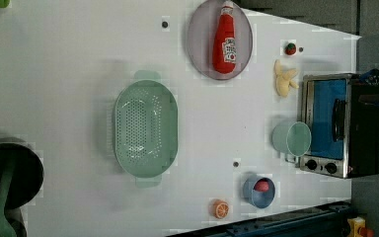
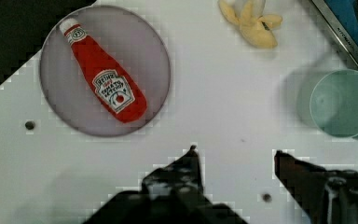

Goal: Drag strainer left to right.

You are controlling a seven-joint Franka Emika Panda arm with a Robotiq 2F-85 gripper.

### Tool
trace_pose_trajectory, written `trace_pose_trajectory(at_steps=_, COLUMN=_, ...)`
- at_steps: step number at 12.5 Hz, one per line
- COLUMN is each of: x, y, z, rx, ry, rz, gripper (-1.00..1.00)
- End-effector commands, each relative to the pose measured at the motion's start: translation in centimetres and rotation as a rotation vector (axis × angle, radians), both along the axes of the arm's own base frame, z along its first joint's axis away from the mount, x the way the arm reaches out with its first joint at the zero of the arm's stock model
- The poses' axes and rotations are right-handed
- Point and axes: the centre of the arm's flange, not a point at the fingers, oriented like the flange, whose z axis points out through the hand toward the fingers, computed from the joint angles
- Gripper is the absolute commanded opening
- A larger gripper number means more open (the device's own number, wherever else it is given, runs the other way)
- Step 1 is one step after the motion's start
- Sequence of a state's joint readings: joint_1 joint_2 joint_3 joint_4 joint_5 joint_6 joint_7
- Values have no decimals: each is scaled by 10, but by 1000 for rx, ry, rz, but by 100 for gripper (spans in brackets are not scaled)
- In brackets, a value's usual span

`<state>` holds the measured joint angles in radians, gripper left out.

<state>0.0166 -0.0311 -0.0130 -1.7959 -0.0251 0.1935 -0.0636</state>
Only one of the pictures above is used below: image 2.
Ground black toaster oven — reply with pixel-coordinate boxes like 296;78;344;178
308;0;358;68

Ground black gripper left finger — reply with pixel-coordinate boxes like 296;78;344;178
83;146;248;224

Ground plush peeled banana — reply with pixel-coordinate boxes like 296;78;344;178
218;0;282;49

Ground mint green cup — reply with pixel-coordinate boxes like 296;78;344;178
296;69;358;140

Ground grey round plate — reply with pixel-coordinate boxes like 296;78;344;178
39;6;171;137

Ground plush ketchup bottle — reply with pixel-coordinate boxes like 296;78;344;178
59;18;147;123

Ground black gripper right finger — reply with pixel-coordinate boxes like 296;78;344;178
274;150;358;224

